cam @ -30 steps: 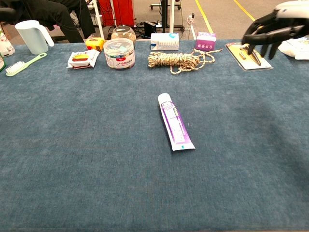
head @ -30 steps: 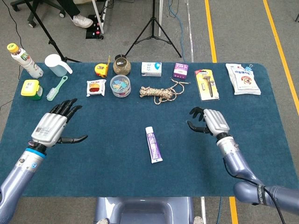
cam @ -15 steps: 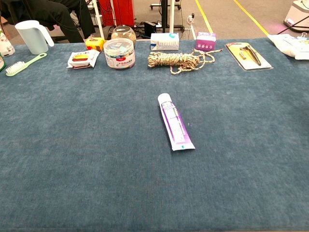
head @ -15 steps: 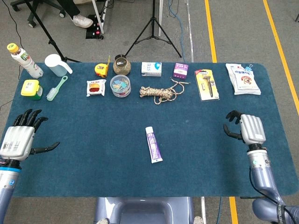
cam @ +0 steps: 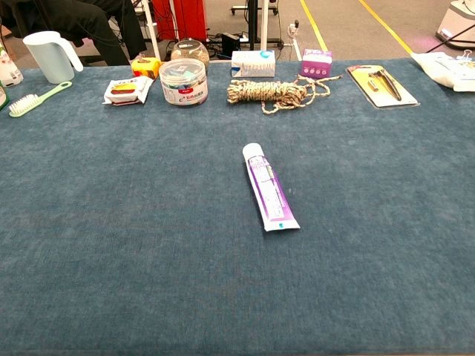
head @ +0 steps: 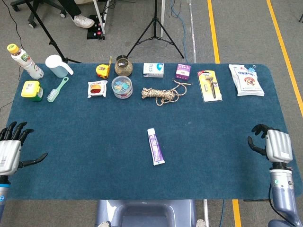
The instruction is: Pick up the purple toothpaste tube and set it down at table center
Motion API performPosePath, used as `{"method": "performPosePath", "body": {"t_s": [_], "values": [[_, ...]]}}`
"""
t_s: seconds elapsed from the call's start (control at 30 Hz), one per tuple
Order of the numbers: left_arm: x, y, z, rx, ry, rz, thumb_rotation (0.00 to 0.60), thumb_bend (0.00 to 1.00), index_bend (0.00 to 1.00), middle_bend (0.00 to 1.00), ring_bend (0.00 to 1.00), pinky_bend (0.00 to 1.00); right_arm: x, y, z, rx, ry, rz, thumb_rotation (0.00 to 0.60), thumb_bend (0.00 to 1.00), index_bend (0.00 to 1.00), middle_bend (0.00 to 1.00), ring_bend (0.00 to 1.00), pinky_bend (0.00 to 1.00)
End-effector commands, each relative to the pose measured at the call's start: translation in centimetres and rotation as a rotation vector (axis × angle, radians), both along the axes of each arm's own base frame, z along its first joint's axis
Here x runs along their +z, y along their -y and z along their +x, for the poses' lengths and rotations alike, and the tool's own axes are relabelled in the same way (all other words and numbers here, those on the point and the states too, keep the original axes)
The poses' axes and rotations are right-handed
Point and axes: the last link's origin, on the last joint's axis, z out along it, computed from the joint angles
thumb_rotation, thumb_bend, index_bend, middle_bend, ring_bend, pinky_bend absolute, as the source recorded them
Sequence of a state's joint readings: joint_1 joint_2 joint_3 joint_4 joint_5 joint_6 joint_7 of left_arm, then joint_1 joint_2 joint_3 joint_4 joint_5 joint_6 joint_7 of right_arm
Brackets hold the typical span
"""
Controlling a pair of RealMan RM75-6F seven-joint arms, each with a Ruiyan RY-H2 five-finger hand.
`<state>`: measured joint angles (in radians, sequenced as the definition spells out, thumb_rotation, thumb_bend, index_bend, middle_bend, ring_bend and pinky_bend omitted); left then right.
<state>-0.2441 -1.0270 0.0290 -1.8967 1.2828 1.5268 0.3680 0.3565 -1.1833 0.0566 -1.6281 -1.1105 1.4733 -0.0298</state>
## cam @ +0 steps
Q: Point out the clear tub of clips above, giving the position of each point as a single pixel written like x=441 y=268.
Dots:
x=183 y=83

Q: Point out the black adapter box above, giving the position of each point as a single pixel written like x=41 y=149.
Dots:
x=230 y=42

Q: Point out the blue table mat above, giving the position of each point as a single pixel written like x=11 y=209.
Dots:
x=148 y=241

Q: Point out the white post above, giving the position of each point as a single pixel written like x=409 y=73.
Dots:
x=264 y=22

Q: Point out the white and blue box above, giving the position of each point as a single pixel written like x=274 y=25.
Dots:
x=252 y=65

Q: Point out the white power socket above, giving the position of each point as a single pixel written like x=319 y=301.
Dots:
x=294 y=29

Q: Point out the pale blue plastic pitcher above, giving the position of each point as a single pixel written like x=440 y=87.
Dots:
x=50 y=59

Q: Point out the black tripod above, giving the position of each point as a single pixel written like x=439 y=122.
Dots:
x=253 y=22

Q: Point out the black wheeled frame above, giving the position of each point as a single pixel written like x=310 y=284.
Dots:
x=237 y=10

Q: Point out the small purple box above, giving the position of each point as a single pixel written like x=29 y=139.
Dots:
x=316 y=65

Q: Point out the mint green brush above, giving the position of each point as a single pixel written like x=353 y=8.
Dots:
x=27 y=104

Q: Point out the person in black trousers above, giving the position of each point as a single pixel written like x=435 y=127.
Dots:
x=92 y=26

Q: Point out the white table leg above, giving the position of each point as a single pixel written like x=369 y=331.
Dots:
x=153 y=33

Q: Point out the purple toothpaste tube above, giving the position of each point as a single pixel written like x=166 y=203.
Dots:
x=267 y=185

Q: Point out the white printed bag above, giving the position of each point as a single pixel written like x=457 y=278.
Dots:
x=445 y=70

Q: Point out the red cabinet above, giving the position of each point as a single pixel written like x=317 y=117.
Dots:
x=182 y=18

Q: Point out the blue binder clip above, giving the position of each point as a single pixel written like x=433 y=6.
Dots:
x=465 y=55

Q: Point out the razor in blister pack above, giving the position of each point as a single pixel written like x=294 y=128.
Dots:
x=382 y=87

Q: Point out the yellow tape measure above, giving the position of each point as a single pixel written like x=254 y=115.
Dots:
x=145 y=68

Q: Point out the white snack packet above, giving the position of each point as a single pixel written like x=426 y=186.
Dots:
x=124 y=91

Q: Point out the white machine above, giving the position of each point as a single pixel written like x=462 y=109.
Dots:
x=454 y=26

